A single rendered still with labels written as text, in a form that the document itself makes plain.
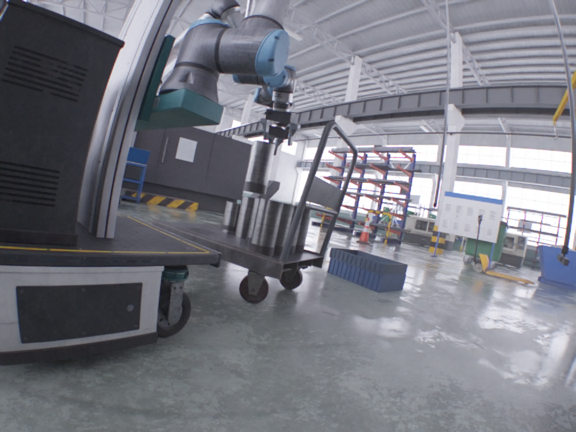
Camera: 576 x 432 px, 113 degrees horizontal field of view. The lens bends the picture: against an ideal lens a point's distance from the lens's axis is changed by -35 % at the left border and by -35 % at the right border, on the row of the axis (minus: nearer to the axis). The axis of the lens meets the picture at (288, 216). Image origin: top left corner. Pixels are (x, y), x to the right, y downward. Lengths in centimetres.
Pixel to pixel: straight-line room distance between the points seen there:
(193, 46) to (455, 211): 839
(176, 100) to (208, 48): 19
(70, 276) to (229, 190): 735
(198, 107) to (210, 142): 693
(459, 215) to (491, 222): 97
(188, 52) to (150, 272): 64
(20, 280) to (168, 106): 59
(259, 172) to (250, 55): 81
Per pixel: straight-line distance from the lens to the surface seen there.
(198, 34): 95
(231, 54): 88
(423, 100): 1283
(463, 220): 874
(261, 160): 153
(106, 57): 79
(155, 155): 730
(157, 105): 92
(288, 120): 130
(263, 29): 89
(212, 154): 775
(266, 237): 141
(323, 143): 133
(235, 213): 201
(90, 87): 76
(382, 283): 237
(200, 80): 87
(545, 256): 834
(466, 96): 1212
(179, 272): 92
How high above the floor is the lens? 51
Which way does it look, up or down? 2 degrees down
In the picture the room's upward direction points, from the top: 12 degrees clockwise
